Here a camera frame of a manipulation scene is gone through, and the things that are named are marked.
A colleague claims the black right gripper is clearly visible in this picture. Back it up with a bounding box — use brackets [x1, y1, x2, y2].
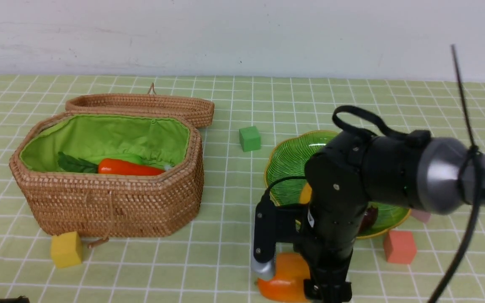
[299, 240, 354, 303]

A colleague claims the orange mango toy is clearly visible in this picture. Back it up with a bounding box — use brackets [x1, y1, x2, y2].
[257, 252, 310, 303]

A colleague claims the purple mangosteen toy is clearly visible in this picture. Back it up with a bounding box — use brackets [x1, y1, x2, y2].
[358, 205, 379, 236]

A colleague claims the yellow plastic banana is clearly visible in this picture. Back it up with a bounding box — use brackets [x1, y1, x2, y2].
[298, 183, 312, 205]

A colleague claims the orange carrot toy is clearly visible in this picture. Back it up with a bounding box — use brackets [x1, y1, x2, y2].
[58, 152, 165, 176]

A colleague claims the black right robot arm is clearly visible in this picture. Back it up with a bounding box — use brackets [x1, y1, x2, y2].
[299, 130, 485, 303]

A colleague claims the salmon foam cube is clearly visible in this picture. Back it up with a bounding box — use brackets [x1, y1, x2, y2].
[383, 230, 417, 265]

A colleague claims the green leaf glass plate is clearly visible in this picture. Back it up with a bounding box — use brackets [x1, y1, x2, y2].
[264, 130, 411, 239]

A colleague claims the pink foam cube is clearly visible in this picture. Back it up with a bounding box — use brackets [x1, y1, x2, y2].
[410, 209, 432, 224]

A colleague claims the checkered green tablecloth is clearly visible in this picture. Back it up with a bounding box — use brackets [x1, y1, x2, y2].
[0, 75, 485, 303]

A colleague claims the green foam cube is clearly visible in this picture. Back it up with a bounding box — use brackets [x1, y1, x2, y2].
[239, 126, 261, 153]

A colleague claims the woven wicker basket lid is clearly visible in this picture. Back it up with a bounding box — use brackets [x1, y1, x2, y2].
[65, 84, 214, 128]

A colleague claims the woven wicker basket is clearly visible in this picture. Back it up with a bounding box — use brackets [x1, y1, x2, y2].
[8, 111, 204, 239]

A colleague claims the yellow foam cube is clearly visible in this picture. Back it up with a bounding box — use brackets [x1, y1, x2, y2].
[50, 231, 83, 268]

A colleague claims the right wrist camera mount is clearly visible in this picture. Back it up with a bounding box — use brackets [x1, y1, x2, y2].
[251, 194, 306, 281]

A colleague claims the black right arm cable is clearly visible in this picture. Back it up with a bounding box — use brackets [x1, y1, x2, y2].
[427, 44, 484, 303]

